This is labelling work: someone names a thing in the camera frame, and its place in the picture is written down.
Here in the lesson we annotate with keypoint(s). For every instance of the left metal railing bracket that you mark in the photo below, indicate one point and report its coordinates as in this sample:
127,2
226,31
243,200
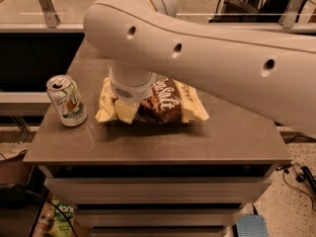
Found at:
50,16

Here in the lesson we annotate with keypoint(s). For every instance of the right metal railing bracket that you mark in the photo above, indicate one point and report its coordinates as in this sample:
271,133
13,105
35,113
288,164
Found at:
291,13

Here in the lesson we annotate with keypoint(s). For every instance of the plastic bottle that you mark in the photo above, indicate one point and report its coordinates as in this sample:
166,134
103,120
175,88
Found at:
44,223

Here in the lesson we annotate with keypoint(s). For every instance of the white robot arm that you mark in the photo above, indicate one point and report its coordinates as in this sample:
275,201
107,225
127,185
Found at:
270,74

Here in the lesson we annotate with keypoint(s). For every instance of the blue perforated box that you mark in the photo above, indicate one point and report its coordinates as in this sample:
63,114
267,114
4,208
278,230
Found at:
251,226

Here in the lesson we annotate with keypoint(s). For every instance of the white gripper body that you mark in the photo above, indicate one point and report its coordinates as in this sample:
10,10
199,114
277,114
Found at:
130,91

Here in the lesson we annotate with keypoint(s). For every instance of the black office chair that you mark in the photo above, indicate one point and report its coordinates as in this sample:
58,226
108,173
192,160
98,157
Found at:
249,11

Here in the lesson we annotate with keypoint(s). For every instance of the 7up can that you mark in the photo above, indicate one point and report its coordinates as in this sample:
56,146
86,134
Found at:
66,99

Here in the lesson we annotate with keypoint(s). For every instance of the metal railing bracket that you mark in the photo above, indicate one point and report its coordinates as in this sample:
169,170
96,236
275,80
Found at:
291,13
50,16

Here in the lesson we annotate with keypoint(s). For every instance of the brown chip bag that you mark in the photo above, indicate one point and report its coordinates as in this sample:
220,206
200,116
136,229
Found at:
169,102

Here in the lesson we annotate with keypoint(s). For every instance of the brown bag on floor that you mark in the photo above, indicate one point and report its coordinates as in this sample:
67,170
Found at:
13,170

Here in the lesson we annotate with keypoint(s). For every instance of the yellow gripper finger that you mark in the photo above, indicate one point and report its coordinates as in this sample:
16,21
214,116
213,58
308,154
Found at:
126,111

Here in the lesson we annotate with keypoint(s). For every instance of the grey drawer cabinet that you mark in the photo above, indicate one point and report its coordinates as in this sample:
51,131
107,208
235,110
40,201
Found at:
153,180

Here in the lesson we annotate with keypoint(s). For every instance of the black power strip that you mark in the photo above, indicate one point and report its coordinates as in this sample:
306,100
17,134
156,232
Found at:
306,175

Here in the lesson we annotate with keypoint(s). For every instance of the green snack bag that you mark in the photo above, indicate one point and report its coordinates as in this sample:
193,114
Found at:
63,221

